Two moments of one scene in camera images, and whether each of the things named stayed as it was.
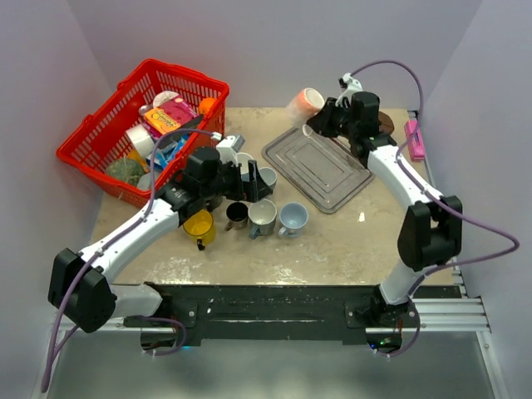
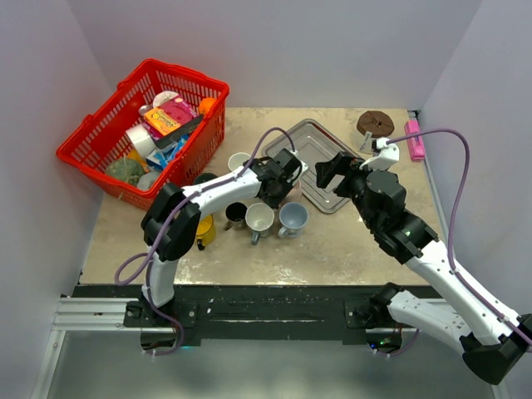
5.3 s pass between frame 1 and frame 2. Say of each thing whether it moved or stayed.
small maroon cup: stayed
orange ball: stayed
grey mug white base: stayed
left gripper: moved
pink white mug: moved
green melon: stayed
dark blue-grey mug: stayed
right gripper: moved
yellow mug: stayed
